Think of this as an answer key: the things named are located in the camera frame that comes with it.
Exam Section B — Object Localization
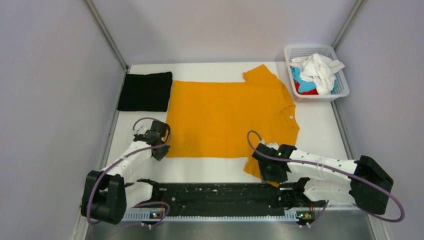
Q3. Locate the orange t-shirt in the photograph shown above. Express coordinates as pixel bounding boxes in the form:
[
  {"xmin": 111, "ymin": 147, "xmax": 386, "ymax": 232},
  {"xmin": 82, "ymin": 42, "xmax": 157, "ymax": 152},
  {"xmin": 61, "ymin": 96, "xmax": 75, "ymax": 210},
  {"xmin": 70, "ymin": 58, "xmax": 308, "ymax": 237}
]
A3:
[{"xmin": 166, "ymin": 65, "xmax": 300, "ymax": 178}]

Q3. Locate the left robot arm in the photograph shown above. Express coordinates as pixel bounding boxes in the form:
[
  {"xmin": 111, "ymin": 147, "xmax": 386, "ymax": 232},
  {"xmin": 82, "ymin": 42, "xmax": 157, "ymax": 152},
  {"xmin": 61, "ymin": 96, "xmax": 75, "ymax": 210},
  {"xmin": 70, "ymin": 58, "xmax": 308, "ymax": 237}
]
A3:
[{"xmin": 80, "ymin": 117, "xmax": 171, "ymax": 225}]

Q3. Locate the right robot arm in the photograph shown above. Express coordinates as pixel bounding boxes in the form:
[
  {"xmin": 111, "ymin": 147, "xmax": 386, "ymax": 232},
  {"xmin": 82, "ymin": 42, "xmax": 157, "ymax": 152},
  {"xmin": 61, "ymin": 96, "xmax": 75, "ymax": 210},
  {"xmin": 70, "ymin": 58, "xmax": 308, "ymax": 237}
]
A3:
[{"xmin": 252, "ymin": 143, "xmax": 394, "ymax": 215}]

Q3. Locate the folded black t-shirt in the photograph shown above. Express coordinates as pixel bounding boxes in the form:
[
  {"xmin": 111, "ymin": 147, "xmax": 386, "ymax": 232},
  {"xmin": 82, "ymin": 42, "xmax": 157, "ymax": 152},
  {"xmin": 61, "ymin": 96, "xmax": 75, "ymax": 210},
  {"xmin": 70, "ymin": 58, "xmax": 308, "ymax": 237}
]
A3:
[{"xmin": 117, "ymin": 71, "xmax": 173, "ymax": 112}]

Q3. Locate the red t-shirt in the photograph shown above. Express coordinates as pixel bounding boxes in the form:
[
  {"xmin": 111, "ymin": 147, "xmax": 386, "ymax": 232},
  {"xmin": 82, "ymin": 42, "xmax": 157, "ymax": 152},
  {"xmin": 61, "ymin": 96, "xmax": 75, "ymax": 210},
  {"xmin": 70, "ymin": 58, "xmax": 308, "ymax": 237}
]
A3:
[{"xmin": 294, "ymin": 81, "xmax": 319, "ymax": 95}]

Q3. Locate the light blue t-shirt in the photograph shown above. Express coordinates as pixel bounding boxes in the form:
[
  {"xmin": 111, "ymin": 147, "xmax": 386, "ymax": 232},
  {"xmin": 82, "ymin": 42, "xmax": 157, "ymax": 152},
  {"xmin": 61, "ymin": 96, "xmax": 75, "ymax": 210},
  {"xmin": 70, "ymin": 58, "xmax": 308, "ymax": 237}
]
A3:
[{"xmin": 290, "ymin": 64, "xmax": 338, "ymax": 95}]

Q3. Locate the white t-shirt in basket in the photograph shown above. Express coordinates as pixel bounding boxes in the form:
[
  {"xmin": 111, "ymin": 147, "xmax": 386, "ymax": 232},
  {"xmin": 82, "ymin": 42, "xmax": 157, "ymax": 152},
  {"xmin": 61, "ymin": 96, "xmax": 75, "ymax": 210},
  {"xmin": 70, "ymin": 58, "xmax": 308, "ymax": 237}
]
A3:
[{"xmin": 289, "ymin": 53, "xmax": 345, "ymax": 95}]

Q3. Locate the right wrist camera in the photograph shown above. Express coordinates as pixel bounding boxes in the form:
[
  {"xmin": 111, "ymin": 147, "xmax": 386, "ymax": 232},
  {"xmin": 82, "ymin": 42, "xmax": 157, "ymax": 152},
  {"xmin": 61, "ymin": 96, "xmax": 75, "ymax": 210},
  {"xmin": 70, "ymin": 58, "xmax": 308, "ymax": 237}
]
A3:
[{"xmin": 266, "ymin": 142, "xmax": 279, "ymax": 151}]

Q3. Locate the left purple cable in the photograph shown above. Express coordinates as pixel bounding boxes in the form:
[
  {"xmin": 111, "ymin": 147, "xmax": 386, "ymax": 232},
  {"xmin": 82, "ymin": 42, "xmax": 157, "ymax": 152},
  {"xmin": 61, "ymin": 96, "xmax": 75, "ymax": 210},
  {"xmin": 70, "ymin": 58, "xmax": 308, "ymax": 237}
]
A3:
[{"xmin": 85, "ymin": 116, "xmax": 172, "ymax": 228}]

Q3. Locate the purple cable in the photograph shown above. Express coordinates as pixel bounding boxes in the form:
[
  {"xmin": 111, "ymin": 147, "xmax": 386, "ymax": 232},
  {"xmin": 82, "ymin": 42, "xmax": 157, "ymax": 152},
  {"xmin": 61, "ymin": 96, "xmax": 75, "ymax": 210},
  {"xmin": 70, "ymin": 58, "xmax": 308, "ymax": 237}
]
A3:
[
  {"xmin": 85, "ymin": 116, "xmax": 172, "ymax": 228},
  {"xmin": 247, "ymin": 130, "xmax": 406, "ymax": 228}
]

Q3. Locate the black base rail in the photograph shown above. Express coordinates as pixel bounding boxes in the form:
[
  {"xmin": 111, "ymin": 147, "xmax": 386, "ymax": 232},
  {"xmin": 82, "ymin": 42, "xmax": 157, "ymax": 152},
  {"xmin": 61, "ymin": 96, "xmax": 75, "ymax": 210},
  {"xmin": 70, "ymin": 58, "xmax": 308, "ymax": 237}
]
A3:
[{"xmin": 136, "ymin": 182, "xmax": 325, "ymax": 220}]

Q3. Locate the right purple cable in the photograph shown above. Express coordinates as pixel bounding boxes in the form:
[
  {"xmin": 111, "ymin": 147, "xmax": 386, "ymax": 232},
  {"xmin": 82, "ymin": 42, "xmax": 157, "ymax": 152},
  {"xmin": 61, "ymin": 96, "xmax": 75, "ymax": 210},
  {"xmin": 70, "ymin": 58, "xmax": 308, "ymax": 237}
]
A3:
[{"xmin": 247, "ymin": 130, "xmax": 406, "ymax": 228}]

